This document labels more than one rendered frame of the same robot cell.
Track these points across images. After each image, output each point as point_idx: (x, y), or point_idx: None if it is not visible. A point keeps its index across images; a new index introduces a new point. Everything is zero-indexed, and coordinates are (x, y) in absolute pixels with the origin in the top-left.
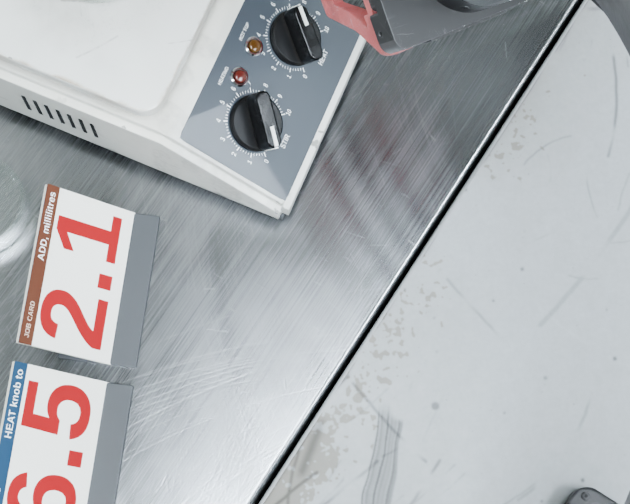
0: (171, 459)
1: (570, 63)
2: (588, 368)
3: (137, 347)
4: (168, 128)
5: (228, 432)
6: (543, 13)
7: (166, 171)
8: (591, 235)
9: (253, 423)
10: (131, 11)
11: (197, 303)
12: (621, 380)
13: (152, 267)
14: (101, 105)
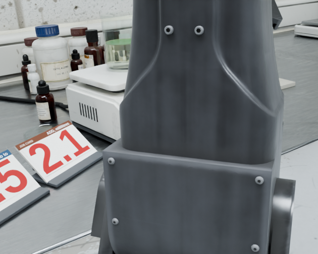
0: (41, 216)
1: (312, 149)
2: (296, 238)
3: (62, 180)
4: (119, 101)
5: (76, 214)
6: (302, 137)
7: (116, 137)
8: (310, 193)
9: (91, 214)
10: (126, 73)
11: (100, 177)
12: None
13: (91, 164)
14: (100, 94)
